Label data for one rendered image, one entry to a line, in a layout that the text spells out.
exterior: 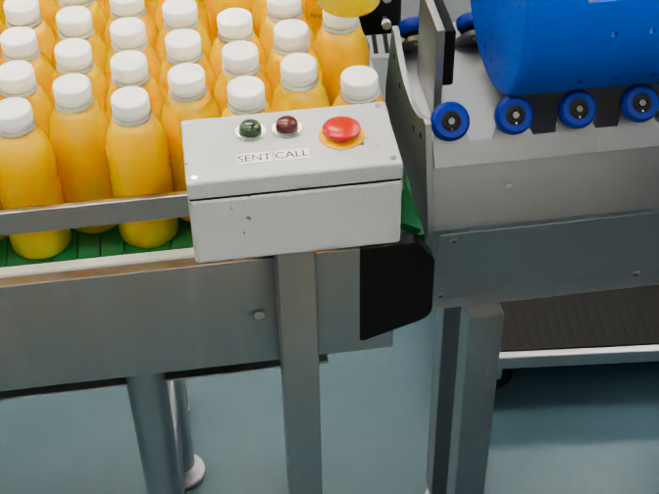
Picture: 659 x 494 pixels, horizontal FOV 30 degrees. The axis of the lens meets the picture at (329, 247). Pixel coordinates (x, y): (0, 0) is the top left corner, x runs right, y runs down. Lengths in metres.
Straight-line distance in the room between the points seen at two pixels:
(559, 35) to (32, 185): 0.57
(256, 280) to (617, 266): 0.53
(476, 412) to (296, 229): 0.70
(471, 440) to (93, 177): 0.77
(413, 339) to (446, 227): 1.03
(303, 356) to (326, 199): 0.25
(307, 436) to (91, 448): 0.97
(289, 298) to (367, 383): 1.15
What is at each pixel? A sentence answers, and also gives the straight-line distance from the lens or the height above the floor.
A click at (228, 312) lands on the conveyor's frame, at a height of 0.82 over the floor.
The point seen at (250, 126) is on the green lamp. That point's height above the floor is 1.11.
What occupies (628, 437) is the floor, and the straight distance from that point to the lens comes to 2.38.
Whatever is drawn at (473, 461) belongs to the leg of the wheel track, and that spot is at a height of 0.32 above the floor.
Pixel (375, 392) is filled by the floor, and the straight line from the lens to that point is 2.39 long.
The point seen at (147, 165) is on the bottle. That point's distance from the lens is 1.29.
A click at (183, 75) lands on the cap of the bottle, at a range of 1.30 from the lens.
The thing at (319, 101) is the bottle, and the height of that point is 1.04.
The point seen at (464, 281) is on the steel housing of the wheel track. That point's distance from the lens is 1.61.
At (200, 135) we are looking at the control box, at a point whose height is 1.10.
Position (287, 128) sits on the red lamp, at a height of 1.11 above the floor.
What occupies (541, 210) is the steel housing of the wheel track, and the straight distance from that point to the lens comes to 1.49.
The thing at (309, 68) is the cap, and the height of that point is 1.08.
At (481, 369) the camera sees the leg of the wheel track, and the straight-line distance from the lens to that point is 1.74.
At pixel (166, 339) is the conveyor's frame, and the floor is 0.79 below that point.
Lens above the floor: 1.80
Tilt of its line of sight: 42 degrees down
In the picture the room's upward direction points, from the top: 1 degrees counter-clockwise
